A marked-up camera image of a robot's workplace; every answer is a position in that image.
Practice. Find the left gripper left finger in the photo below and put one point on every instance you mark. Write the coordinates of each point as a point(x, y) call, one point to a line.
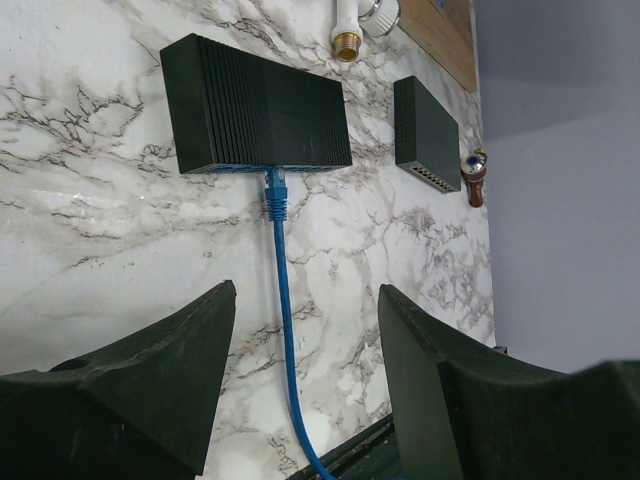
point(142, 407)

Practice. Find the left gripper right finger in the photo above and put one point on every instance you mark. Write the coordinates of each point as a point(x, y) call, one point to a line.
point(462, 410)

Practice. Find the red-brown handle tool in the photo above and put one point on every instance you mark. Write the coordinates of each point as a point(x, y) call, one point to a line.
point(473, 170)

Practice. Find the black TP-Link network switch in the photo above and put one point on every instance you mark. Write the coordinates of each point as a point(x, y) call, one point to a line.
point(426, 136)

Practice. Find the wooden board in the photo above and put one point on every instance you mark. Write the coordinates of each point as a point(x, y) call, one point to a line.
point(444, 29)

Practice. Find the white faucet pipe fitting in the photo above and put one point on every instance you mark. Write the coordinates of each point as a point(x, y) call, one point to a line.
point(354, 18)

